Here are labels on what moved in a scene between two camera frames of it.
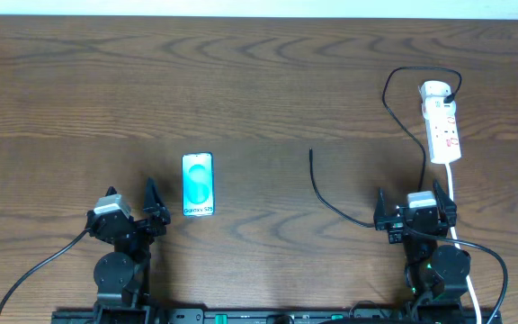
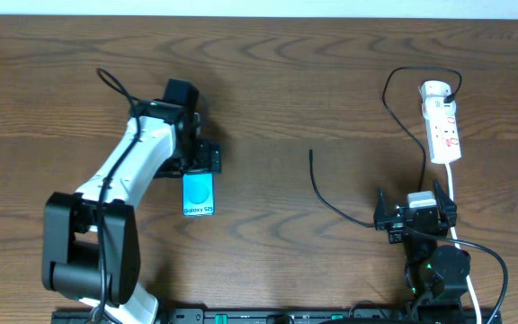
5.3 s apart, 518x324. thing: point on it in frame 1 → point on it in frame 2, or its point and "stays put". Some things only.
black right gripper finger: [448, 208] stays put
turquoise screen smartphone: [198, 184] stays put
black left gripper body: [139, 225] → [206, 157]
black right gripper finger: [380, 207] stays put
